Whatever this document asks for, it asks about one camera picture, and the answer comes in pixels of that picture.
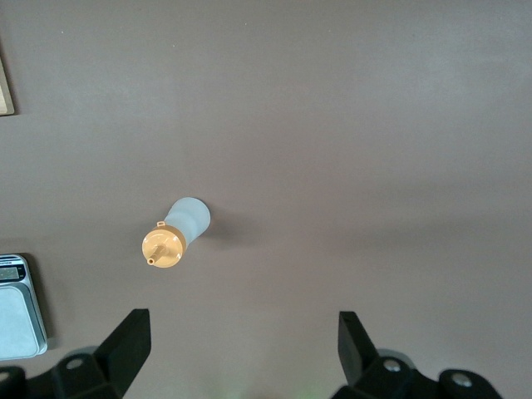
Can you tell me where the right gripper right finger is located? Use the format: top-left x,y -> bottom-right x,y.
332,311 -> 498,399

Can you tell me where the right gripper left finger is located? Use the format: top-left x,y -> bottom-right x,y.
0,308 -> 151,399

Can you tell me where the translucent orange-capped sauce bottle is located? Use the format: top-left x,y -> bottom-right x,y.
139,196 -> 212,270

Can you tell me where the silver digital kitchen scale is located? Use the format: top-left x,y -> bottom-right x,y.
0,252 -> 49,361

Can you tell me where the wooden cutting board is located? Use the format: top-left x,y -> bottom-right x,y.
0,35 -> 16,116

